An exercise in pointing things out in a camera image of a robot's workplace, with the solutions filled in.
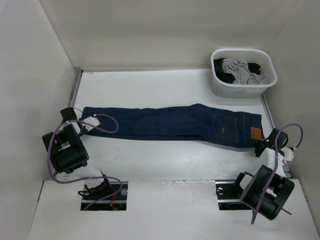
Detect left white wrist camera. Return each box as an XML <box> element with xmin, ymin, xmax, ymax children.
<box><xmin>82</xmin><ymin>116</ymin><xmax>101</xmax><ymax>131</ymax></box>

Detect dark blue denim trousers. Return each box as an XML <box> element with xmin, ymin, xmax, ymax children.
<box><xmin>82</xmin><ymin>103</ymin><xmax>264</xmax><ymax>148</ymax></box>

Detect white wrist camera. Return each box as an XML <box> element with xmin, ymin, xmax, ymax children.
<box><xmin>282</xmin><ymin>147</ymin><xmax>295</xmax><ymax>163</ymax></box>
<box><xmin>82</xmin><ymin>116</ymin><xmax>101</xmax><ymax>131</ymax></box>

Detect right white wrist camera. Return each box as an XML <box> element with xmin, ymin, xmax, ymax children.
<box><xmin>282</xmin><ymin>147</ymin><xmax>295</xmax><ymax>163</ymax></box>

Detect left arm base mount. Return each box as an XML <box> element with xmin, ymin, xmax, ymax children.
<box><xmin>77</xmin><ymin>180</ymin><xmax>129</xmax><ymax>211</ymax></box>

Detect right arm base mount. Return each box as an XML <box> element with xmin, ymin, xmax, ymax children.
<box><xmin>215</xmin><ymin>180</ymin><xmax>251</xmax><ymax>211</ymax></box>

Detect grey crumpled garment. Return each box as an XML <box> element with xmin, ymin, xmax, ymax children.
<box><xmin>222</xmin><ymin>58</ymin><xmax>269</xmax><ymax>85</ymax></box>

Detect white plastic laundry basket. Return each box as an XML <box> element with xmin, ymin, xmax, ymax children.
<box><xmin>210</xmin><ymin>48</ymin><xmax>278</xmax><ymax>98</ymax></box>

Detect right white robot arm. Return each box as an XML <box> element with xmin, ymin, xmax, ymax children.
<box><xmin>231</xmin><ymin>128</ymin><xmax>295</xmax><ymax>221</ymax></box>

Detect black crumpled garment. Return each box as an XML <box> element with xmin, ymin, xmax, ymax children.
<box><xmin>213</xmin><ymin>58</ymin><xmax>262</xmax><ymax>84</ymax></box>

